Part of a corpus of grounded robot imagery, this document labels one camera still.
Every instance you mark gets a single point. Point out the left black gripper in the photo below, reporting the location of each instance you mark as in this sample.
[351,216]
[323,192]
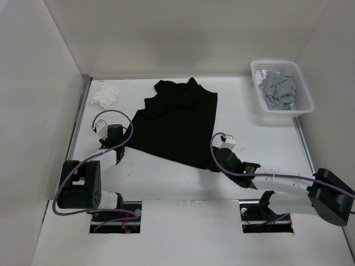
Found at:
[103,141]

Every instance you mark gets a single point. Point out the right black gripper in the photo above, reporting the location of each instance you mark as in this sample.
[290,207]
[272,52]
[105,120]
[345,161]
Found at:
[214,169]

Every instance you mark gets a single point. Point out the black tank top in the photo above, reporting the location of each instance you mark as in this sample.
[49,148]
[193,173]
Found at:
[176,124]

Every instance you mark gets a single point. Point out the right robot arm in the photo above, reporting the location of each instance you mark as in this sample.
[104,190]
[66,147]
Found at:
[320,194]

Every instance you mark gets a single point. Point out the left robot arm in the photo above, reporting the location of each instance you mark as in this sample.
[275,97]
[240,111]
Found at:
[83,190]

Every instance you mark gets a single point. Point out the white folded tank top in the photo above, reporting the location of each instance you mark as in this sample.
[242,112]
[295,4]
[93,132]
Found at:
[106,96]

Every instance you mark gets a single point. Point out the grey tank top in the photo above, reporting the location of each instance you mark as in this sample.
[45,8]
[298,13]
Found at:
[280,90]

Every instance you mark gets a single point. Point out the pale pink tank top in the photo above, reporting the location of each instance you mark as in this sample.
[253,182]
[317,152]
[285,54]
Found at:
[260,76]

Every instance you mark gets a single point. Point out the white plastic basket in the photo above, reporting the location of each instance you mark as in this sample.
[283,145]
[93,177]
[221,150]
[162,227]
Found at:
[303,101]

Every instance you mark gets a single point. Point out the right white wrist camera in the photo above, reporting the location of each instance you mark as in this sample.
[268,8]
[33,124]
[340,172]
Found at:
[228,142]

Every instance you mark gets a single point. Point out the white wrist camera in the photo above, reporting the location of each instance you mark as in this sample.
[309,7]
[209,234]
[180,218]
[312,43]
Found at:
[228,142]
[101,128]

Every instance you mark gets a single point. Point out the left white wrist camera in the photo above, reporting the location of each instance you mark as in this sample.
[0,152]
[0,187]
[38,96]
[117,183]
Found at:
[101,128]

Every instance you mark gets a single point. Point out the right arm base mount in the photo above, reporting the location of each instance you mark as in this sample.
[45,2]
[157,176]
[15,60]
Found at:
[256,217]

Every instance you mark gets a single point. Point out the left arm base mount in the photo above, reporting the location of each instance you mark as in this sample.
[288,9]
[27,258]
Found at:
[117,222]

